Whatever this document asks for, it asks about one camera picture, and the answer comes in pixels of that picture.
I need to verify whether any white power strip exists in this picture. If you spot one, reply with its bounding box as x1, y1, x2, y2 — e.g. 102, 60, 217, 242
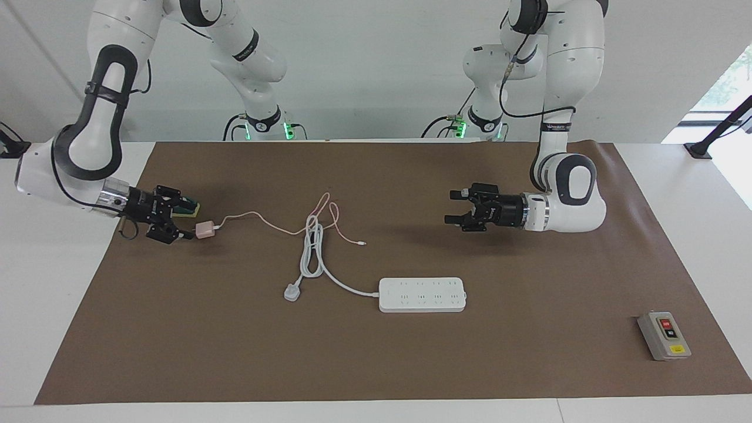
378, 277, 468, 313

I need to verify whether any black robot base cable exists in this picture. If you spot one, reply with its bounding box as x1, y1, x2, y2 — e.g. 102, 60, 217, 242
222, 113, 250, 142
421, 88, 478, 140

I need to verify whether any bright window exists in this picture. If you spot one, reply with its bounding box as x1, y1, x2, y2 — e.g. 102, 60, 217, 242
663, 44, 752, 211

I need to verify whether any black table clamp mount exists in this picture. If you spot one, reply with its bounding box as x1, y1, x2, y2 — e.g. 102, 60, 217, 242
0, 122, 31, 159

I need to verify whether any pink charging cable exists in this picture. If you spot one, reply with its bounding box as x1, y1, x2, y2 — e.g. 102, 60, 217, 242
213, 193, 367, 246

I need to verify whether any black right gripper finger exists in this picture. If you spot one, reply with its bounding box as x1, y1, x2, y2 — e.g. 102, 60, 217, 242
147, 219, 196, 243
154, 185, 197, 213

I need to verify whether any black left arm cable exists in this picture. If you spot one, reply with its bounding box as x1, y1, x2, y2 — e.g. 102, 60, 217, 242
498, 18, 578, 118

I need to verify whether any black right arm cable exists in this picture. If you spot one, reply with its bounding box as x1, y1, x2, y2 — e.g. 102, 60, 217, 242
50, 59, 153, 241

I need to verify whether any brown table mat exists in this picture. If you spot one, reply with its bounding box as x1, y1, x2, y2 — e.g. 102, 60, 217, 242
34, 141, 752, 405

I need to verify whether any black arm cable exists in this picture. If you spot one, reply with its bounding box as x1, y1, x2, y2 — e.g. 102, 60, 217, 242
50, 59, 153, 241
498, 18, 578, 118

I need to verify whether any white power cord with plug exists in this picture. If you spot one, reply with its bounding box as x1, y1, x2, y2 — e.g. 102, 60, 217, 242
284, 215, 381, 303

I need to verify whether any grey push button switch box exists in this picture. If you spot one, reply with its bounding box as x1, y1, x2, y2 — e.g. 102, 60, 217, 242
637, 311, 692, 361

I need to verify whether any black angled stand with clamp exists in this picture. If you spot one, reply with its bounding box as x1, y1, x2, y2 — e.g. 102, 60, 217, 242
684, 95, 752, 160

